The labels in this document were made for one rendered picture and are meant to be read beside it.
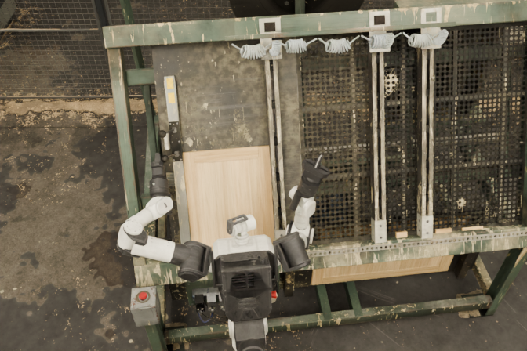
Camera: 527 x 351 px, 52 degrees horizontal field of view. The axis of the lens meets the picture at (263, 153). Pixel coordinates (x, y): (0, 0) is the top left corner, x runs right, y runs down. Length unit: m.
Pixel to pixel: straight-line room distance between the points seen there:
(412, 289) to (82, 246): 2.38
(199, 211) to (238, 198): 0.21
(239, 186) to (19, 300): 1.94
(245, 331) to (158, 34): 1.38
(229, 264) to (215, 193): 0.63
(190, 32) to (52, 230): 2.31
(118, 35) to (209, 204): 0.94
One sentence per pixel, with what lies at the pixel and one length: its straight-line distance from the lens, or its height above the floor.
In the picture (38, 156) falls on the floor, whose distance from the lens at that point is 4.99.
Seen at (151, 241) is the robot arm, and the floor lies 1.43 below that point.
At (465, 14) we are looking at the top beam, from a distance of 2.84.
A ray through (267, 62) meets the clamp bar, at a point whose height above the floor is 1.75.
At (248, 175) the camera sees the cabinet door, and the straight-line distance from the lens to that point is 2.74.
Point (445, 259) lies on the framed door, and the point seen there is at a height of 0.39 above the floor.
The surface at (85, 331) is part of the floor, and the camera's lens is 3.81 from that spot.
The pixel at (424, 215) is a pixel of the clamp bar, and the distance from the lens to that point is 2.96.
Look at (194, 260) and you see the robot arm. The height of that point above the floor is 1.35.
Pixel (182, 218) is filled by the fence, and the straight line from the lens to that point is 2.77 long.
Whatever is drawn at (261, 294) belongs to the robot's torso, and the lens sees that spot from 2.26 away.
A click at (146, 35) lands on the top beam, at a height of 1.91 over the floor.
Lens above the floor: 3.24
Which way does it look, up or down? 44 degrees down
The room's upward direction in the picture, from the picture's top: straight up
